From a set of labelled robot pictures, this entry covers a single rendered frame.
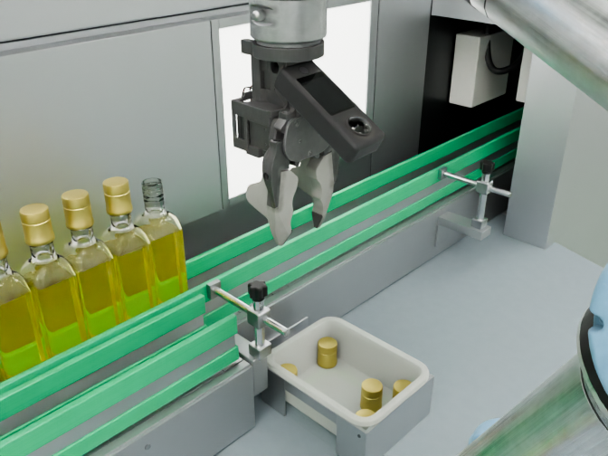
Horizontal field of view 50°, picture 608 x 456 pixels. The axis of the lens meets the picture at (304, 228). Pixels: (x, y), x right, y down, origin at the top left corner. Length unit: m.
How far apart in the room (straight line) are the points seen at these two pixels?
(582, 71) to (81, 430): 0.68
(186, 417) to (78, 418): 0.16
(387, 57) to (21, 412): 1.05
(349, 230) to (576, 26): 0.81
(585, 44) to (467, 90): 1.25
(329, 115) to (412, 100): 1.04
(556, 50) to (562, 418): 0.27
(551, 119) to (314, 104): 0.98
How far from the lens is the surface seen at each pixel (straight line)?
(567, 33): 0.53
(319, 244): 1.20
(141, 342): 0.96
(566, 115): 1.52
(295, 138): 0.66
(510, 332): 1.33
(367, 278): 1.33
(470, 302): 1.40
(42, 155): 0.99
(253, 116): 0.67
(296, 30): 0.63
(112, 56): 1.02
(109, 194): 0.91
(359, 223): 1.27
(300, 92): 0.63
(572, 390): 0.41
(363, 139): 0.61
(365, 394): 1.06
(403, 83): 1.61
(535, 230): 1.64
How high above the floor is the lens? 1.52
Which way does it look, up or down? 28 degrees down
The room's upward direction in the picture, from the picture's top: straight up
